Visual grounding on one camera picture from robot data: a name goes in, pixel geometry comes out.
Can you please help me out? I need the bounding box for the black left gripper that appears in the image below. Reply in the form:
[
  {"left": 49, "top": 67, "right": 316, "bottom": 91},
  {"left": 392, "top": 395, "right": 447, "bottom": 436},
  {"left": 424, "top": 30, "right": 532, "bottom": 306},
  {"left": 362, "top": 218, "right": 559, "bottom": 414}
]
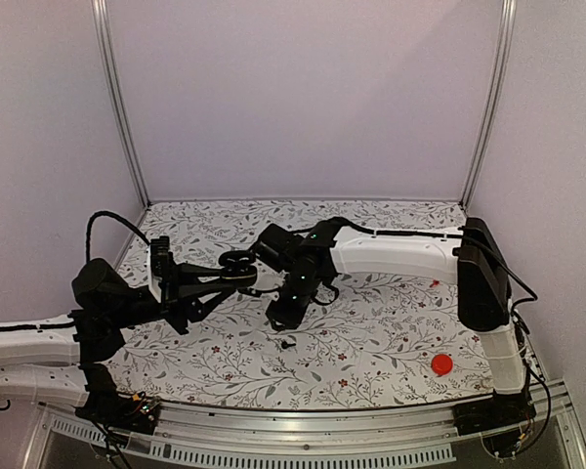
[{"left": 107, "top": 258, "right": 235, "bottom": 335}]

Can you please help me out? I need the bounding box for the black earbud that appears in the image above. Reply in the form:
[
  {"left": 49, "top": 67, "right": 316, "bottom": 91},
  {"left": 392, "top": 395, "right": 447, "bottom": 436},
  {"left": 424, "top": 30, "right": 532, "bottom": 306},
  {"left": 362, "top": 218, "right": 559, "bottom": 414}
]
[{"left": 280, "top": 340, "right": 296, "bottom": 350}]

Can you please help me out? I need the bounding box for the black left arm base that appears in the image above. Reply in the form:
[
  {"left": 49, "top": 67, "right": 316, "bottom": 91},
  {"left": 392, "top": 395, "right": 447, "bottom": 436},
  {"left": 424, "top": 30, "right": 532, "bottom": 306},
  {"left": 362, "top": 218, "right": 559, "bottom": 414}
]
[{"left": 74, "top": 363, "right": 160, "bottom": 435}]

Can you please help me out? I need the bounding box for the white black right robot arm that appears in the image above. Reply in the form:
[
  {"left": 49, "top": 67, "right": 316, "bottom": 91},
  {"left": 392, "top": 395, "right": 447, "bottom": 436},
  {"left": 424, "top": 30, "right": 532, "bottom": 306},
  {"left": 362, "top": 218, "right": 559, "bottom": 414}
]
[{"left": 250, "top": 217, "right": 529, "bottom": 426}]

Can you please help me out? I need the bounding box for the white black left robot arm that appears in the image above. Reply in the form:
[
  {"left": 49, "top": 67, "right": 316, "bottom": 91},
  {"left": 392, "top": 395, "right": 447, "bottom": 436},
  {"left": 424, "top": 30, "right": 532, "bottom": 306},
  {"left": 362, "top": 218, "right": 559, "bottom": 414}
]
[{"left": 0, "top": 257, "right": 257, "bottom": 424}]

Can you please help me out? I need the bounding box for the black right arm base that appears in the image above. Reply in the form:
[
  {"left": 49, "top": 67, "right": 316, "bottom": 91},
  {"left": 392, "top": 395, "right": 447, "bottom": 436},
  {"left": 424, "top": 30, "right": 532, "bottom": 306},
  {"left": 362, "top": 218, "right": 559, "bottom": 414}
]
[{"left": 451, "top": 392, "right": 536, "bottom": 436}]

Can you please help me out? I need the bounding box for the floral patterned table mat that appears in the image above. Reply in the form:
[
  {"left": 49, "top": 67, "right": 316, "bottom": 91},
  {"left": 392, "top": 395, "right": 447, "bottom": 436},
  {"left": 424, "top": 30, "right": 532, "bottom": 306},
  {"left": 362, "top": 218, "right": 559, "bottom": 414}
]
[{"left": 106, "top": 200, "right": 494, "bottom": 410}]

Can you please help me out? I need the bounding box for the red round bottle cap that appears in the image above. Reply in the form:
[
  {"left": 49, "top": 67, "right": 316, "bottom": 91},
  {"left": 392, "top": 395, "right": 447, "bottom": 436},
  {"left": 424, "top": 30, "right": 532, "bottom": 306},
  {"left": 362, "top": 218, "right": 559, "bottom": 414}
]
[{"left": 431, "top": 354, "right": 453, "bottom": 376}]

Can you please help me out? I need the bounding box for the black braided right cable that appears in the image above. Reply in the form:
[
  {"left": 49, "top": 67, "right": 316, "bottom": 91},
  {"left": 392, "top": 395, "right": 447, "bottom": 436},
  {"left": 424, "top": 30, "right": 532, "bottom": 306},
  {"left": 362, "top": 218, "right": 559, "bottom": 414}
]
[{"left": 238, "top": 282, "right": 294, "bottom": 300}]

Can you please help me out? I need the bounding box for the black braided cable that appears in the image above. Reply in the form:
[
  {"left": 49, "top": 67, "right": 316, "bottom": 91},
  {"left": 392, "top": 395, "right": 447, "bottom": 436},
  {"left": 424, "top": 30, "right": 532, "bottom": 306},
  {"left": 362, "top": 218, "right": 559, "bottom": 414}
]
[
  {"left": 238, "top": 282, "right": 294, "bottom": 300},
  {"left": 84, "top": 209, "right": 152, "bottom": 263}
]

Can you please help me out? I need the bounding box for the white left camera bracket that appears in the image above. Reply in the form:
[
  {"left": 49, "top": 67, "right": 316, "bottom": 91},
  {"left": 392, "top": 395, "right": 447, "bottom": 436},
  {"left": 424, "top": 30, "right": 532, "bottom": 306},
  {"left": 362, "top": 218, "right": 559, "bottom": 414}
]
[{"left": 146, "top": 245, "right": 161, "bottom": 303}]

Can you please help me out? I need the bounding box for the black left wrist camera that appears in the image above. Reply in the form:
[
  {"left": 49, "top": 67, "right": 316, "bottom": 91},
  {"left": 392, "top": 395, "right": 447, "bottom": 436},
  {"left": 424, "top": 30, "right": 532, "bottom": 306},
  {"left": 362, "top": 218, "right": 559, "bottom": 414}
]
[{"left": 150, "top": 235, "right": 175, "bottom": 297}]

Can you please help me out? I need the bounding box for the black braided left cable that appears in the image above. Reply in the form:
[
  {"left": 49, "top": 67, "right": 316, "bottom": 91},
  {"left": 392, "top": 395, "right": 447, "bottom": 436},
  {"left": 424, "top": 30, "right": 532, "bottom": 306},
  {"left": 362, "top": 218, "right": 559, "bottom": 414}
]
[{"left": 84, "top": 209, "right": 152, "bottom": 263}]

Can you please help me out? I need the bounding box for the aluminium front rail frame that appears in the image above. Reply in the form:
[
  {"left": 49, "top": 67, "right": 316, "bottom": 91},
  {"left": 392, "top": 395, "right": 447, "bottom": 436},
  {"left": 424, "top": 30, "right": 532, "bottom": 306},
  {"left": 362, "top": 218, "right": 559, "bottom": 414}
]
[{"left": 24, "top": 380, "right": 586, "bottom": 468}]

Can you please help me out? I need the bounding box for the aluminium back left post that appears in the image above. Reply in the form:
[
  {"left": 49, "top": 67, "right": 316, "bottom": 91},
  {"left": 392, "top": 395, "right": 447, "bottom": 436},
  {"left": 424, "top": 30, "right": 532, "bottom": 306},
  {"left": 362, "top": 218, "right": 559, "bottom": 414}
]
[{"left": 91, "top": 0, "right": 151, "bottom": 208}]

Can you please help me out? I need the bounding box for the aluminium post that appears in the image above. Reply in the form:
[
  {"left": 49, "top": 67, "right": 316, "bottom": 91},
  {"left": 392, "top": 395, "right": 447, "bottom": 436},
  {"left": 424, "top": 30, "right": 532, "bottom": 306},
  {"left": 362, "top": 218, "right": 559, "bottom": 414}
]
[
  {"left": 460, "top": 0, "right": 517, "bottom": 211},
  {"left": 91, "top": 0, "right": 151, "bottom": 208}
]

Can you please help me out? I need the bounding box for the aluminium back right post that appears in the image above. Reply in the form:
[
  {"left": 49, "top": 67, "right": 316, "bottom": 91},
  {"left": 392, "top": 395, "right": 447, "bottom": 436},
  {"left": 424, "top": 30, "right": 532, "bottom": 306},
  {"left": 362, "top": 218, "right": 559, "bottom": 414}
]
[{"left": 460, "top": 0, "right": 517, "bottom": 211}]

